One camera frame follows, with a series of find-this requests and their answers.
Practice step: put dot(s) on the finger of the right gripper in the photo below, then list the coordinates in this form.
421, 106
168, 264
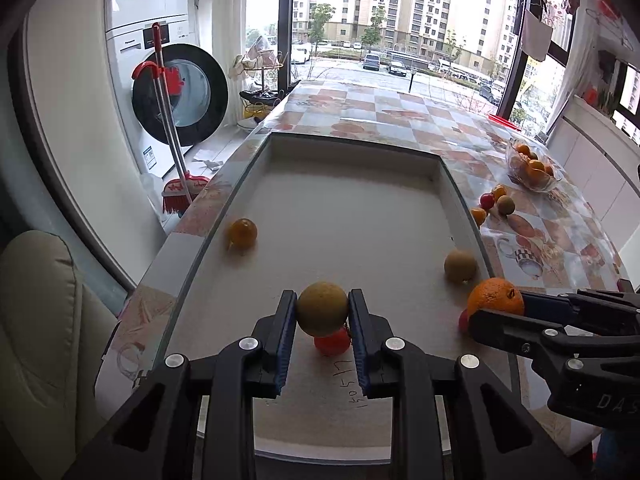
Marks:
510, 332
538, 305

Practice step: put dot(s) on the orange tangerine in tray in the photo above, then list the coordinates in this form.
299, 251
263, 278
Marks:
242, 234

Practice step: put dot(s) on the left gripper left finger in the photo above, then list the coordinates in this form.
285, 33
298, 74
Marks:
253, 367

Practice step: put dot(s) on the small orange kumquat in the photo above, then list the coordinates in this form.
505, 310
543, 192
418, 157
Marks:
498, 191

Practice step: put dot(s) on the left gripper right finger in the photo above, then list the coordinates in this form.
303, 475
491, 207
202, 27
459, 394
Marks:
389, 367

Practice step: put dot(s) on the orange in bowl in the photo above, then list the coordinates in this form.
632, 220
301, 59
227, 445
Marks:
535, 165

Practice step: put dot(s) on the brownish round fruit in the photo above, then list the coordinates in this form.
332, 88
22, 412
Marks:
321, 309

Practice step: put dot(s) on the red handled broom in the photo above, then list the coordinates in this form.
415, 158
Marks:
178, 194

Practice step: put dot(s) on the large orange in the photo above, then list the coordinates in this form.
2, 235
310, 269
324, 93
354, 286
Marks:
495, 294

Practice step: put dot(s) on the red tomato in tray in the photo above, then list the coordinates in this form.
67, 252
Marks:
487, 201

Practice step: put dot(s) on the beige leather chair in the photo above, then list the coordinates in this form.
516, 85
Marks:
54, 330

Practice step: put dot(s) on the lower white washing machine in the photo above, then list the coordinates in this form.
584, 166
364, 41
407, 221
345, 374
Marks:
144, 54

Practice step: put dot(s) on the red plastic basin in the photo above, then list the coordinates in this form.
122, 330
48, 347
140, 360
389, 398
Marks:
502, 121

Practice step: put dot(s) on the glass fruit bowl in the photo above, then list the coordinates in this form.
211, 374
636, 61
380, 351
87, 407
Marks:
518, 154

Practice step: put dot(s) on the small orange fruit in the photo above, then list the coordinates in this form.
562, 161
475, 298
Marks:
479, 215

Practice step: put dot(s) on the small red cherry tomato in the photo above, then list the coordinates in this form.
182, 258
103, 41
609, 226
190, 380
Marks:
463, 322

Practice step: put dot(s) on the tan round fruit in tray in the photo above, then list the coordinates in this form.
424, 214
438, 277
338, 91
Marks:
460, 266

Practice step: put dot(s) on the white low cabinet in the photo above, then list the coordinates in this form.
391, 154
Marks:
604, 164

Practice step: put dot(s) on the yellow green round fruit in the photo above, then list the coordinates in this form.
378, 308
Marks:
505, 205

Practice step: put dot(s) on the grey shallow tray box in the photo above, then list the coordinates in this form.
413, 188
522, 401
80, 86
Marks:
357, 214

